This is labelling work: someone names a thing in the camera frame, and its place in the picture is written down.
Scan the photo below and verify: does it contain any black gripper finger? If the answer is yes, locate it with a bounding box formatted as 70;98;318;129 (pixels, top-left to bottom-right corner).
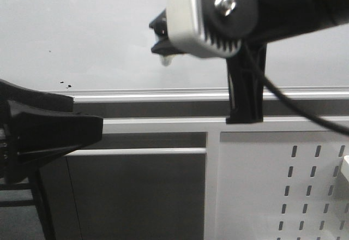
5;100;104;183
1;79;74;112
151;39;185;56
149;9;167;35

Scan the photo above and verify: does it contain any white black-ink marker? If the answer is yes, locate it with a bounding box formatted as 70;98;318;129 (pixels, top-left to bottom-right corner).
160;55;175;67

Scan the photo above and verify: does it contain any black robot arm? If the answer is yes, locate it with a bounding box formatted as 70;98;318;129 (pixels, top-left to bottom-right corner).
150;0;348;58

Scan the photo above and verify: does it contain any white upper plastic tray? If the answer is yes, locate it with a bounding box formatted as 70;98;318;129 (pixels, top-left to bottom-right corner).
340;155;349;182

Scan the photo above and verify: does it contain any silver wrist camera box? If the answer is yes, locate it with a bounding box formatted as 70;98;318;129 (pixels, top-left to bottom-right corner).
166;0;242;58

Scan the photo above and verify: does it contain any white whiteboard with aluminium frame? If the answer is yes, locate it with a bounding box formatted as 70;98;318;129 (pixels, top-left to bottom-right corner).
0;0;349;103

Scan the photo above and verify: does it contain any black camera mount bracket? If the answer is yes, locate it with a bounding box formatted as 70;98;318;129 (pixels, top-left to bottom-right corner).
200;0;306;124

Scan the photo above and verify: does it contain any white pegboard stand frame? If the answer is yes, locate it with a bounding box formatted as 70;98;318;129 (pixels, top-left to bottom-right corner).
67;117;348;239

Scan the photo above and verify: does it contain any black camera cable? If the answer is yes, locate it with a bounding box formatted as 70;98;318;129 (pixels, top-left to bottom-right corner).
245;43;349;136

